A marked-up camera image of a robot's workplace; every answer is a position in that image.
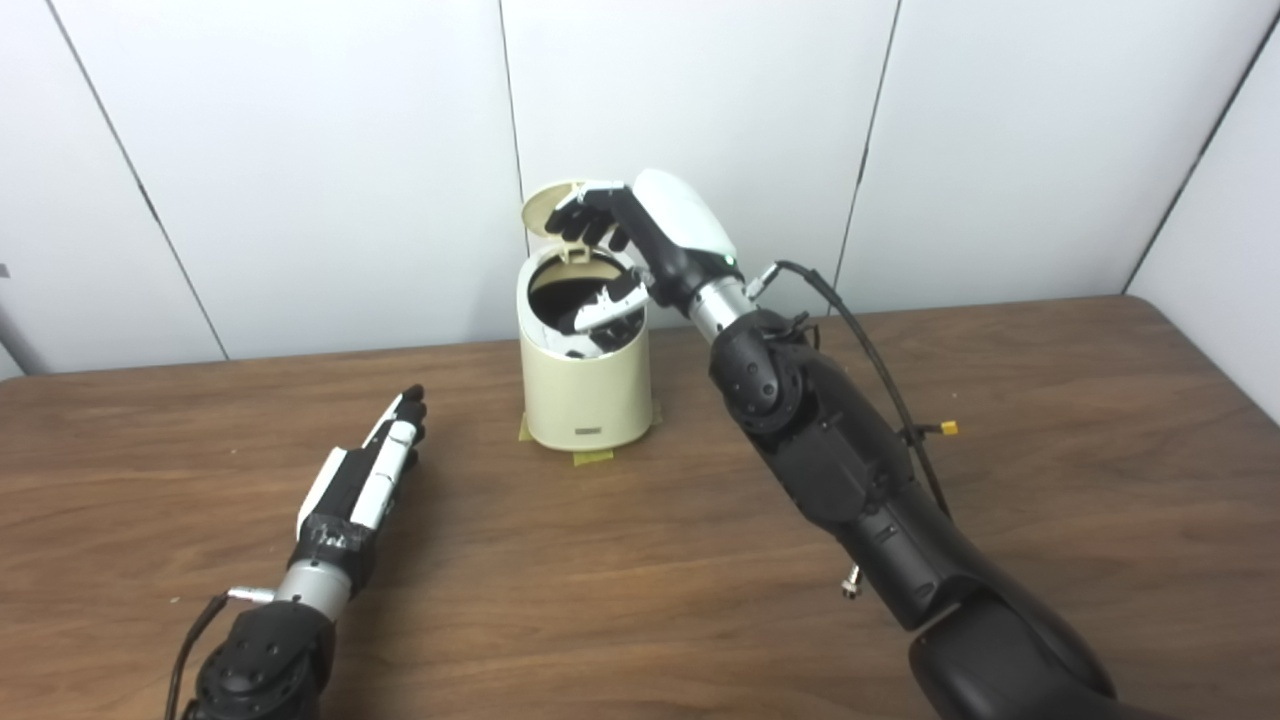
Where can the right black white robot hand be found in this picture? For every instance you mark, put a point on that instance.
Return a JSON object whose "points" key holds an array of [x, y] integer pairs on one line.
{"points": [[680, 230]]}

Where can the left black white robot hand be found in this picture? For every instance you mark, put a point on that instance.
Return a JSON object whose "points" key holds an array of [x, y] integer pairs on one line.
{"points": [[345, 500]]}

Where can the cream round bin lid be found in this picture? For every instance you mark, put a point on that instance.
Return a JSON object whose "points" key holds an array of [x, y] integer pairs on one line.
{"points": [[540, 205]]}

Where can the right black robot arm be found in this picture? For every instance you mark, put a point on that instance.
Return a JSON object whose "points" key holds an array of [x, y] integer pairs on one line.
{"points": [[850, 470]]}

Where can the cream-colored bin body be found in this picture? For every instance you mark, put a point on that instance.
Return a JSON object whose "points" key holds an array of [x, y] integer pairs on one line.
{"points": [[585, 395]]}

